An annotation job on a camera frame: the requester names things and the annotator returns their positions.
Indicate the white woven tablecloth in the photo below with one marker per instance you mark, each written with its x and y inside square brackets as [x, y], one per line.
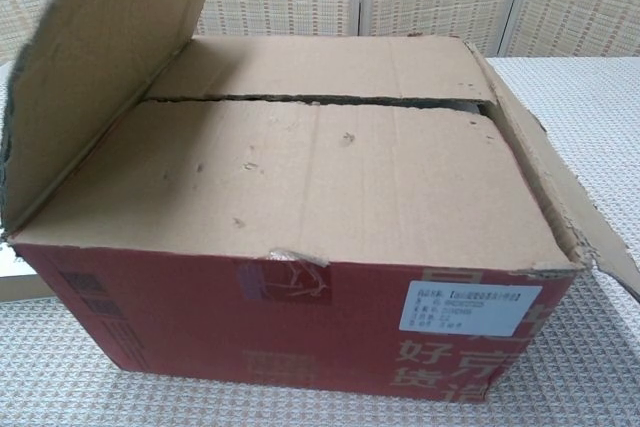
[575, 97]

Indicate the flat white printed box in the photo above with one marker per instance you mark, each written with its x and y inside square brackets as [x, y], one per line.
[15, 289]

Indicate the red cardboard shipping box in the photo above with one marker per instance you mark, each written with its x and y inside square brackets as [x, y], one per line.
[300, 172]

